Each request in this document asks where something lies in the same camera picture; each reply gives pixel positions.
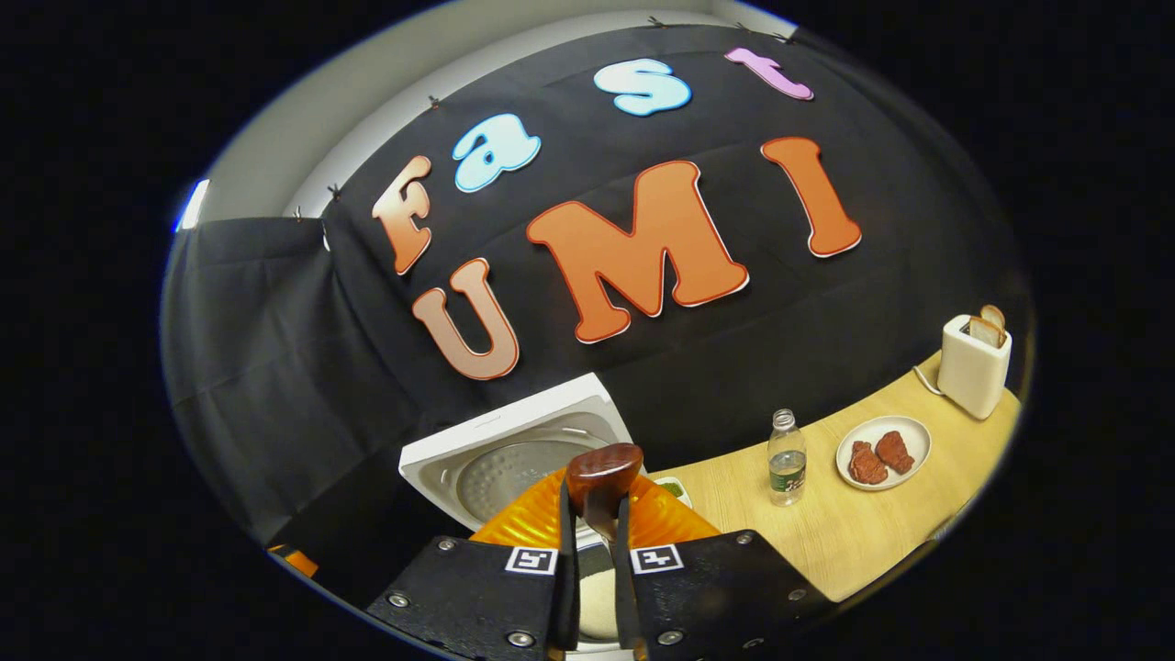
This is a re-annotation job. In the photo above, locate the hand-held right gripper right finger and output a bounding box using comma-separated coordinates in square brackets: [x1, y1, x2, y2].
[606, 468, 836, 661]

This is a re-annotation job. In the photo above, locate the white rice cooker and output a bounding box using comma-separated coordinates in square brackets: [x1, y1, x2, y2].
[399, 372, 648, 655]

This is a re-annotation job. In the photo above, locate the white rice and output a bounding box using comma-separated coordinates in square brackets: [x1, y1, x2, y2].
[578, 567, 616, 641]

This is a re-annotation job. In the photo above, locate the white toaster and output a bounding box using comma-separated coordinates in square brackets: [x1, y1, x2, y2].
[936, 314, 1013, 420]

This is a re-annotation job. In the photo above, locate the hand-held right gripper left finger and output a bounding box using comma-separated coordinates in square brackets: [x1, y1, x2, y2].
[367, 466, 581, 661]

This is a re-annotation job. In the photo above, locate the brown wooden spoon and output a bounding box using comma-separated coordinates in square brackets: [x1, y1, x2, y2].
[565, 443, 645, 552]

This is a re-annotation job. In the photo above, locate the black backdrop cloth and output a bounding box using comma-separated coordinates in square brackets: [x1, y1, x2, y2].
[161, 23, 1034, 588]

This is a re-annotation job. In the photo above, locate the ceiling light panel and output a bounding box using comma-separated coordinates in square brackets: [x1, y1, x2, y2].
[174, 179, 210, 232]

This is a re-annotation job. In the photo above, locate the clear plastic water bottle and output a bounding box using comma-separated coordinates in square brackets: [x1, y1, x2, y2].
[767, 409, 808, 508]

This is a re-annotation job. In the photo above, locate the red meat piece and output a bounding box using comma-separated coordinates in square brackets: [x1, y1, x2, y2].
[848, 441, 890, 486]
[875, 431, 916, 475]

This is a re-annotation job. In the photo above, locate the white round plate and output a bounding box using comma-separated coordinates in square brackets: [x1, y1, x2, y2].
[835, 415, 932, 492]

